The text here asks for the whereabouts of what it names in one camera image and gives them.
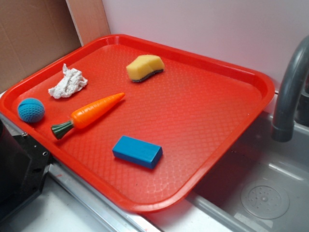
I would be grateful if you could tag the blue rectangular block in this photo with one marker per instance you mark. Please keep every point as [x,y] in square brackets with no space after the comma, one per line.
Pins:
[138,152]

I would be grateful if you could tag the red plastic tray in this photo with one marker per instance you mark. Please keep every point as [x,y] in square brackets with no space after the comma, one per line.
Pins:
[195,109]

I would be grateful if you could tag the yellow sponge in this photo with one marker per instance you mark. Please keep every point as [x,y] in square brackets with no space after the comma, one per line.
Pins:
[144,66]

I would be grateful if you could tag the orange toy carrot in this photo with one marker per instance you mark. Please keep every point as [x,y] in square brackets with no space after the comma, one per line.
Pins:
[86,115]

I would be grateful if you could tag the crumpled white paper towel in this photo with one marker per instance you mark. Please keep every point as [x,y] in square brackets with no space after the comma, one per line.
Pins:
[72,82]

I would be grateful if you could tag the blue textured ball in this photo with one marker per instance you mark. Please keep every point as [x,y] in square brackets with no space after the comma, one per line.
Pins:
[31,110]

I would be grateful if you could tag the grey plastic sink basin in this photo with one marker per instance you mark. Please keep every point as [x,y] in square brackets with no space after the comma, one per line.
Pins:
[259,185]

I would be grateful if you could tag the brown cardboard panel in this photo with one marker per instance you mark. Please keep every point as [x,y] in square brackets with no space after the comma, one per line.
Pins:
[35,33]

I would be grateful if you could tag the grey sink faucet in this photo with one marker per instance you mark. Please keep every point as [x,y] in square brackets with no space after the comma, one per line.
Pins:
[292,103]

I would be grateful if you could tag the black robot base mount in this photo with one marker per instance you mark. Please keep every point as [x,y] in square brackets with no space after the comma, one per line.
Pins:
[24,163]

